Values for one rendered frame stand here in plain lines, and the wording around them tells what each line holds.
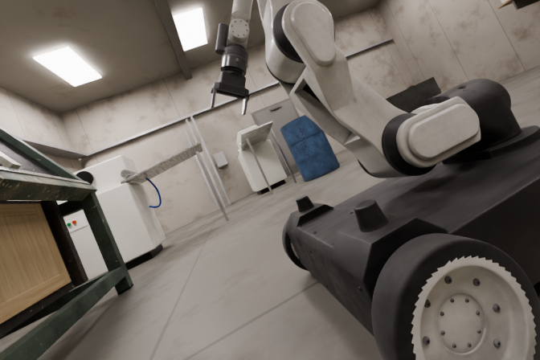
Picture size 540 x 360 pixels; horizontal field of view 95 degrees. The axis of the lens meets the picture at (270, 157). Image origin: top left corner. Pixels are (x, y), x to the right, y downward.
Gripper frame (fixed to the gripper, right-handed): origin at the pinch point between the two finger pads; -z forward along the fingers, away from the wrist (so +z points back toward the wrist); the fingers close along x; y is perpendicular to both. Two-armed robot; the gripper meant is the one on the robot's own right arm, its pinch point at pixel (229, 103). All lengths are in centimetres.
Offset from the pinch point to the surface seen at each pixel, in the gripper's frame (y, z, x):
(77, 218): -265, -94, 106
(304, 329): 32, -57, -17
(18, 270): -82, -84, 79
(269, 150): -392, 31, -168
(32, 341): -33, -91, 53
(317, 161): -210, 6, -170
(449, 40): -361, 411, -654
